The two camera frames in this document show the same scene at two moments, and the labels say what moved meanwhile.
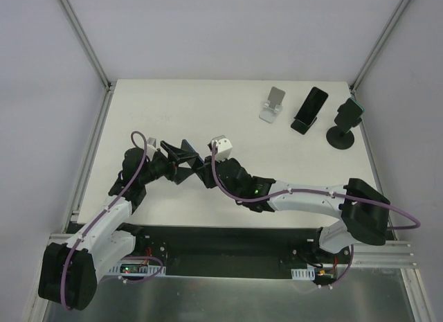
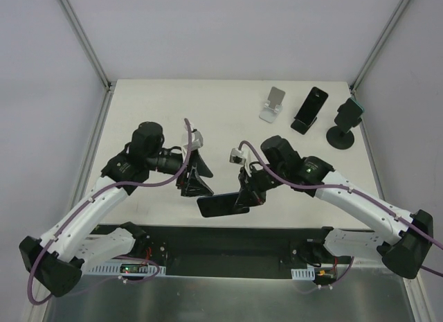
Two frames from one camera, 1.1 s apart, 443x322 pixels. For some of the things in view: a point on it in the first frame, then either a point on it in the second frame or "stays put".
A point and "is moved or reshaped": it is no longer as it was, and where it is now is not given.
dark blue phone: [197, 161] is moved or reshaped
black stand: [308, 113] stays put
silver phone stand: [273, 106] stays put
